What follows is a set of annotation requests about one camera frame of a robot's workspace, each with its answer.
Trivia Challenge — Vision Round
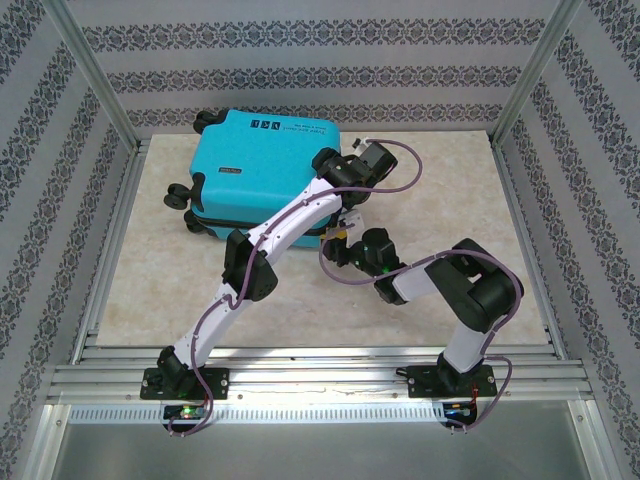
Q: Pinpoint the teal hard-shell wheeled suitcase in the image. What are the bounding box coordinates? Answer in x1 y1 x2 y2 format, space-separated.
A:
164 108 346 249

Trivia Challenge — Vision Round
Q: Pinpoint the right controller circuit board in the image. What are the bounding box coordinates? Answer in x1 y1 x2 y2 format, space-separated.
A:
444 401 480 419

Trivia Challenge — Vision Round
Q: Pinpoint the controller circuit board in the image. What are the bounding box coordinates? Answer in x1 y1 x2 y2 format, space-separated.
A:
164 404 211 422
444 401 480 419

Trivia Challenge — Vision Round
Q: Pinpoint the left controller circuit board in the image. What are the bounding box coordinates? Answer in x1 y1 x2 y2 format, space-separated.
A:
164 404 211 422

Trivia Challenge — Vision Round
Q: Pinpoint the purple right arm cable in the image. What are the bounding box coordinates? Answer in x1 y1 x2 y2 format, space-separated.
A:
319 222 525 434

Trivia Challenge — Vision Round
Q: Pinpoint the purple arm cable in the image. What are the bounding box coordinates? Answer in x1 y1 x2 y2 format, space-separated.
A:
319 222 525 434
167 139 426 441

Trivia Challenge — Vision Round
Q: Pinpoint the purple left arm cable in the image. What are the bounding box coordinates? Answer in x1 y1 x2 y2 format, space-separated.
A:
167 139 426 441

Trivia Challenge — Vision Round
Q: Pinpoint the aluminium rail beam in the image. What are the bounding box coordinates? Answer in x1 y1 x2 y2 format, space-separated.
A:
49 342 594 402

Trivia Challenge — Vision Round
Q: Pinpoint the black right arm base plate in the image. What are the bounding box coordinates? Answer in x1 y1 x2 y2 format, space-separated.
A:
407 363 499 400

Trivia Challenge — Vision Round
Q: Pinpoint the white slotted cable duct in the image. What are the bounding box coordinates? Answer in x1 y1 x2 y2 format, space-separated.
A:
67 403 447 426

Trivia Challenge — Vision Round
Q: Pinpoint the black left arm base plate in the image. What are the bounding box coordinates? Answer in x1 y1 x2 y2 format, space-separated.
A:
139 367 231 401

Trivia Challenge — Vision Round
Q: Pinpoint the aluminium frame post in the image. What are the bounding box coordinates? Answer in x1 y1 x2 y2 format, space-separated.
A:
492 0 584 147
42 0 142 151

